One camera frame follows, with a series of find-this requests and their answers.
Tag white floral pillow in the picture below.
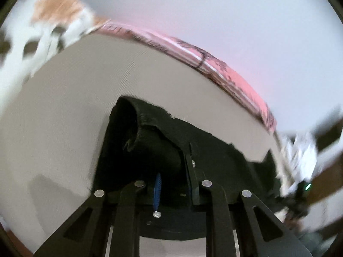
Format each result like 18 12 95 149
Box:
0 0 108 108

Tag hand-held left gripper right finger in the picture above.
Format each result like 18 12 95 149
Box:
185 142 315 257

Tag black pants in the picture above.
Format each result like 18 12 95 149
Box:
92 96 284 242

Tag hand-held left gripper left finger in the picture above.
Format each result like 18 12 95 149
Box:
33 173 162 257

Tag pink striped blanket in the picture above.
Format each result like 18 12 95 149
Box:
91 19 278 134

